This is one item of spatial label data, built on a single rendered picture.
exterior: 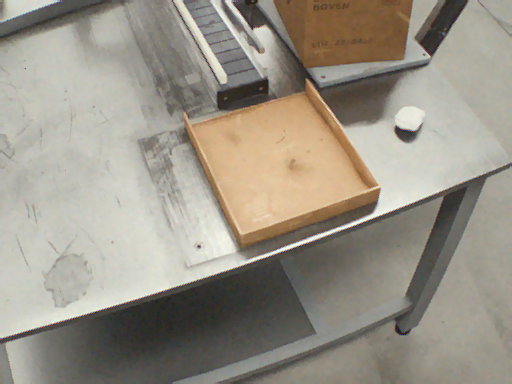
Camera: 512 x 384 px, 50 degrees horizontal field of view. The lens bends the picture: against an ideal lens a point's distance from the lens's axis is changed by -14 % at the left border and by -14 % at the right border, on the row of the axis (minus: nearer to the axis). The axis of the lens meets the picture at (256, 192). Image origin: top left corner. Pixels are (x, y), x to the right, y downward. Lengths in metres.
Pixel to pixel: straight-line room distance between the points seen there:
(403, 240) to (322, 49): 0.98
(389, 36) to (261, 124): 0.35
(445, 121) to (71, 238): 0.78
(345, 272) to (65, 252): 1.13
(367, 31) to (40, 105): 0.73
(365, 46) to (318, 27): 0.13
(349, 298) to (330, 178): 0.87
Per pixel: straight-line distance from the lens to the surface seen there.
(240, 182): 1.10
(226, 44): 1.32
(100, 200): 1.12
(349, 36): 1.28
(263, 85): 1.24
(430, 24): 1.95
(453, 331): 1.96
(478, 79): 2.82
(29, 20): 1.64
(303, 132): 1.19
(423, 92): 1.34
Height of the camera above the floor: 1.69
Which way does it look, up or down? 52 degrees down
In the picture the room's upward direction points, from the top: straight up
